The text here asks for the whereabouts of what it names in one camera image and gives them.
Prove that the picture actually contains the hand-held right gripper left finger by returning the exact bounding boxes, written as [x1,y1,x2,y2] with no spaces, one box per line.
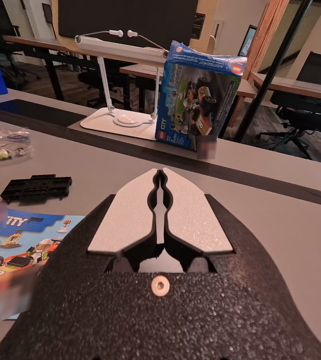
[87,168,159,255]

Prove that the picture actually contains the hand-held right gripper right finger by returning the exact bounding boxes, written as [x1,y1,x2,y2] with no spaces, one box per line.
[162,168,234,255]

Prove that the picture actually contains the lego instruction booklet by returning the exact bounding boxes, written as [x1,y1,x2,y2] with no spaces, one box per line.
[0,205,86,324]

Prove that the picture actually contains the blue lego set box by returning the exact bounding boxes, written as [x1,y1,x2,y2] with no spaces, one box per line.
[154,41,246,152]

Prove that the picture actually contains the clear bag of lego pieces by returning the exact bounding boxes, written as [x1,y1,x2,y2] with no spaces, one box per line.
[0,130,34,168]

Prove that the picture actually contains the black lego chassis piece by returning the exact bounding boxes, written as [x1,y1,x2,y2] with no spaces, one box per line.
[0,173,72,204]

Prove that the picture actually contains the black slanted pole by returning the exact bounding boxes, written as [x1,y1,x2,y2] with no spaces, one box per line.
[233,0,314,142]

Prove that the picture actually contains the small black framed screen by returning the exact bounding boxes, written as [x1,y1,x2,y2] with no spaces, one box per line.
[238,24,258,58]

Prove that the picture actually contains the wooden pillar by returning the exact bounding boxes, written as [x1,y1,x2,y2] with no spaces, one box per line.
[228,0,290,130]

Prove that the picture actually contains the white wire screen stand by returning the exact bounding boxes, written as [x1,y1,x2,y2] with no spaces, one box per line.
[73,29,169,141]

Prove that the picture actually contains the wooden desk black frame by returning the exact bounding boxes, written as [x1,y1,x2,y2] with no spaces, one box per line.
[3,35,167,102]
[251,72,321,103]

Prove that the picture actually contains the black wall panel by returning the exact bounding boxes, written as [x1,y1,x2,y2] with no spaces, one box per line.
[190,13,206,40]

